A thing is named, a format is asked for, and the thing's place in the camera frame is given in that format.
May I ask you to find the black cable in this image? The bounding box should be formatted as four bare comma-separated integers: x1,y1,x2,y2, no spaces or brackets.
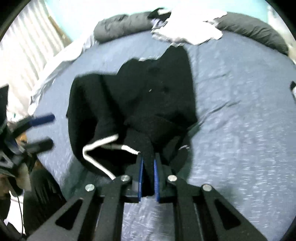
14,195,26,237

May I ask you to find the person's left hand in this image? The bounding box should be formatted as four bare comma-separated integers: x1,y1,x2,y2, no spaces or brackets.
1,174,23,198

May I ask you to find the light grey silky blanket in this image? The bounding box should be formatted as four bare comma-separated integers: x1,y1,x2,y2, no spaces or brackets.
28,34,96,115

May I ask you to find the person's left forearm black sleeve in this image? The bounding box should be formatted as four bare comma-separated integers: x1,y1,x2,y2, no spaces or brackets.
0,193,11,220

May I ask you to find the blue-grey bed sheet mattress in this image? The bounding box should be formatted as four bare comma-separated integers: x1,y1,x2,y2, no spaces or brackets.
27,32,295,240

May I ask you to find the pile of white clothes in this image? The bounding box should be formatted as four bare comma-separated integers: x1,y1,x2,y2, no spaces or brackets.
151,6,227,45

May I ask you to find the striped curtain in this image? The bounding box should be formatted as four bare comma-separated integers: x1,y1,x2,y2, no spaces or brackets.
1,1,64,121

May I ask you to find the black sweater with white trim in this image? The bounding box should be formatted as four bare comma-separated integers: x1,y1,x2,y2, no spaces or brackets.
66,45,199,181

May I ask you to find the dark grey rolled duvet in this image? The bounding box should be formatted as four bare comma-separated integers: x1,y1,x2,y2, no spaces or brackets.
93,12,289,55

